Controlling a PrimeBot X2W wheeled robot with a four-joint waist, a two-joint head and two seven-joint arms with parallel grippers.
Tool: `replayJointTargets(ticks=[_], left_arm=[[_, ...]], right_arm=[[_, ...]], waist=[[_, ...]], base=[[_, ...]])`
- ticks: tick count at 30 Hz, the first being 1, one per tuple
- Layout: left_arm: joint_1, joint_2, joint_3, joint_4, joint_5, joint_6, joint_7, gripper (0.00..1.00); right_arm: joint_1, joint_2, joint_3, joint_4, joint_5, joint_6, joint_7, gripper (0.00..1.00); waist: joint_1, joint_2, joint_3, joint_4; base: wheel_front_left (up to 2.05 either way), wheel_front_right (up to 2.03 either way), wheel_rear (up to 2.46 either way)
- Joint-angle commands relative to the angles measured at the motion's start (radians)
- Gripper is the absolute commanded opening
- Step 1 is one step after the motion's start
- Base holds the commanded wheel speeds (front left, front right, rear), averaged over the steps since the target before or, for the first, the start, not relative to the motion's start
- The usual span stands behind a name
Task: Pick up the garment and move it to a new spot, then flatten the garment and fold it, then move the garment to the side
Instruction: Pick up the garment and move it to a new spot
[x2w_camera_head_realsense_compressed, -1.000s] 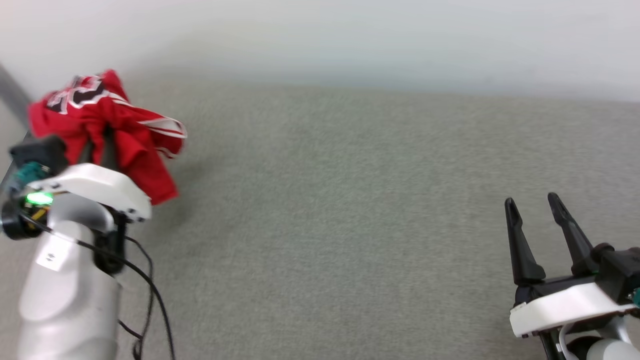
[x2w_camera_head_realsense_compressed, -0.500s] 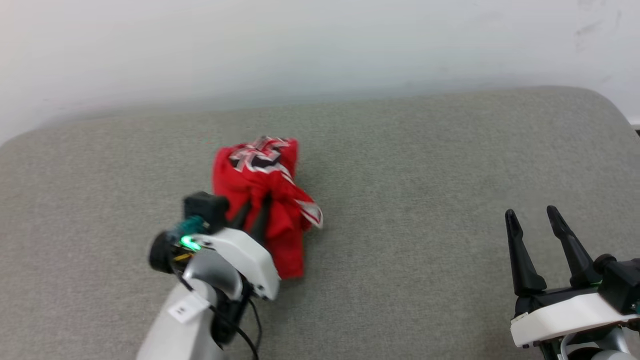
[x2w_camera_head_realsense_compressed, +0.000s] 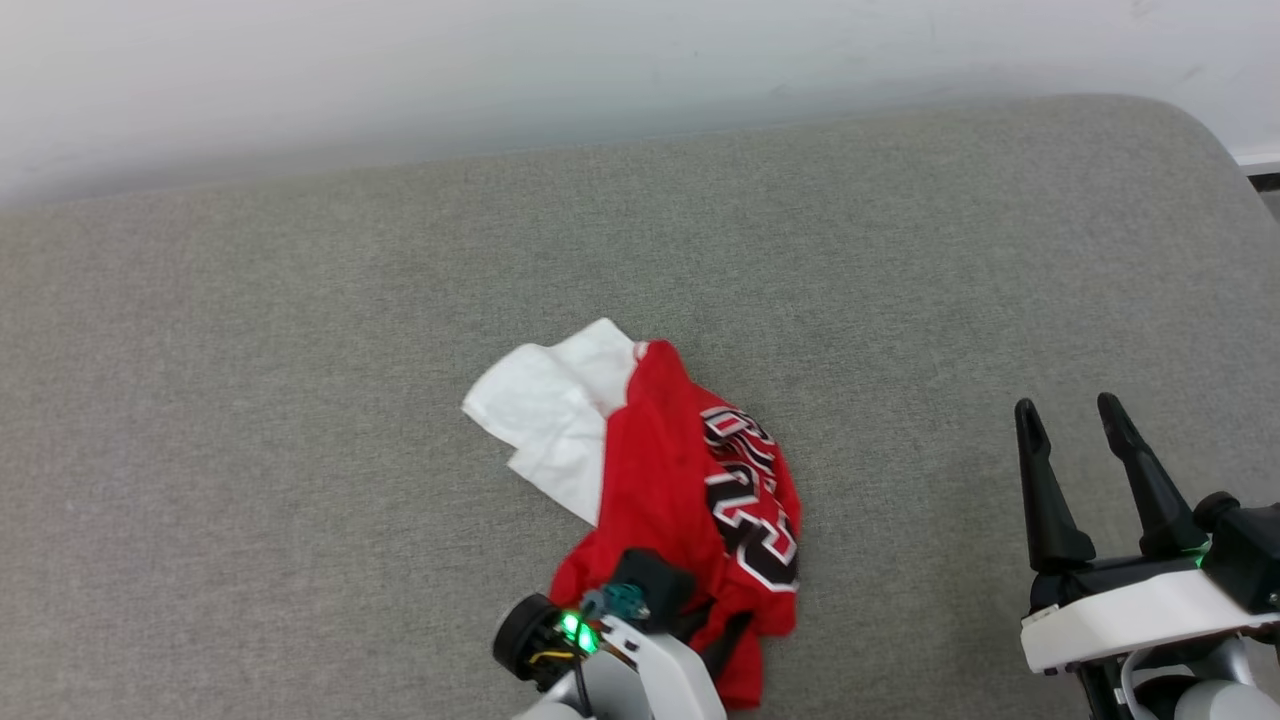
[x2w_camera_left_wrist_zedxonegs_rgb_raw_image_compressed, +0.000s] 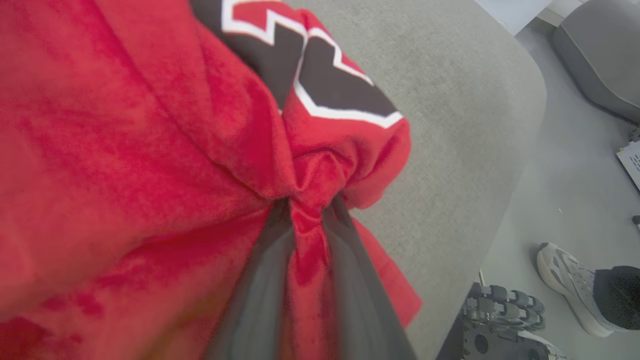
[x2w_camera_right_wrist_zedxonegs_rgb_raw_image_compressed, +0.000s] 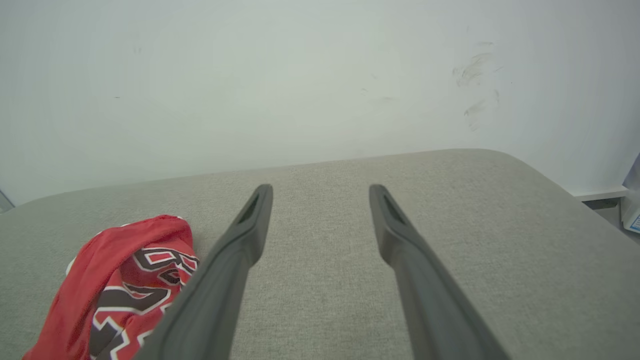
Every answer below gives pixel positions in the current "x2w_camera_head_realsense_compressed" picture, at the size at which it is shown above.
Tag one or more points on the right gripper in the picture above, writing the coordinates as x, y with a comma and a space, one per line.
1120, 610

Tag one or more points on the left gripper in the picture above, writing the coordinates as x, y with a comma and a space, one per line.
665, 670

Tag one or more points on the red and white jersey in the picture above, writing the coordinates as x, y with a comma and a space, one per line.
660, 470

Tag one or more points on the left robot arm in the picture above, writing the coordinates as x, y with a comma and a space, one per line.
610, 700

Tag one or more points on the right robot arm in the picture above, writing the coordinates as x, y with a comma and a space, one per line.
1200, 695

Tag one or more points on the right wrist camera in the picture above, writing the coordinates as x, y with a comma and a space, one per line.
1245, 550

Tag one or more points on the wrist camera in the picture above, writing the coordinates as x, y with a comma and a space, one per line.
1245, 550
525, 635

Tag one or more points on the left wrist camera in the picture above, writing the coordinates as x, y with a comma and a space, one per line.
525, 635

